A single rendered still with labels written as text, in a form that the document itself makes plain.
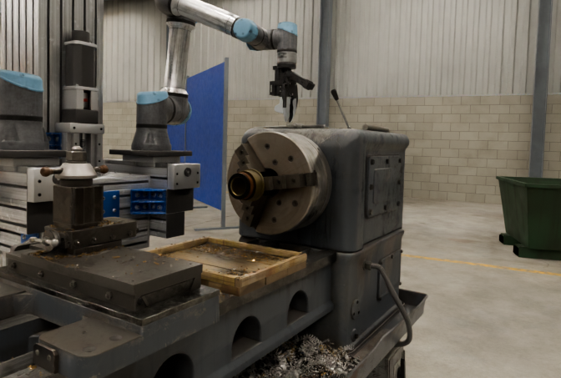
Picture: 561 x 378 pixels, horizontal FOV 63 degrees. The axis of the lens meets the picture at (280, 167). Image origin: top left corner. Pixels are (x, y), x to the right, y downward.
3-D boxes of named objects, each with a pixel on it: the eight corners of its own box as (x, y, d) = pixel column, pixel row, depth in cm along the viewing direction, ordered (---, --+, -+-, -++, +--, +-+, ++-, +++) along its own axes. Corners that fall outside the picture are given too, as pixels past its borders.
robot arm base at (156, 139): (122, 149, 175) (123, 123, 174) (153, 149, 187) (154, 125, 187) (149, 150, 166) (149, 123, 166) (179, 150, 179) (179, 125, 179)
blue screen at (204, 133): (142, 195, 978) (143, 85, 965) (179, 194, 1013) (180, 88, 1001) (194, 231, 610) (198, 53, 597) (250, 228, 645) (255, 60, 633)
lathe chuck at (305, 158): (238, 218, 156) (249, 126, 152) (319, 241, 139) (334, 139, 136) (221, 221, 148) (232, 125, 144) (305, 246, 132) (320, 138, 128)
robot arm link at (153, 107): (128, 123, 173) (128, 88, 172) (150, 125, 185) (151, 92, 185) (155, 123, 169) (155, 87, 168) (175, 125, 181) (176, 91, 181)
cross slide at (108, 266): (68, 253, 109) (68, 234, 109) (203, 287, 86) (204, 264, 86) (-6, 268, 95) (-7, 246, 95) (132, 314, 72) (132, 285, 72)
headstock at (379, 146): (309, 215, 216) (311, 133, 214) (409, 227, 191) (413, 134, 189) (230, 234, 166) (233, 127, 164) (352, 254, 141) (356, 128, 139)
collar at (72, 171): (82, 175, 98) (82, 161, 98) (105, 178, 94) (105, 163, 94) (46, 177, 92) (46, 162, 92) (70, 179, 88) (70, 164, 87)
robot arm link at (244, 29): (148, -29, 168) (258, 16, 154) (164, -18, 179) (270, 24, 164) (137, 2, 171) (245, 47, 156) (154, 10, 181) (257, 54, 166)
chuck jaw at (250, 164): (262, 178, 143) (244, 148, 146) (273, 169, 140) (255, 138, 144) (240, 180, 133) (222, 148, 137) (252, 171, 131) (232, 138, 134)
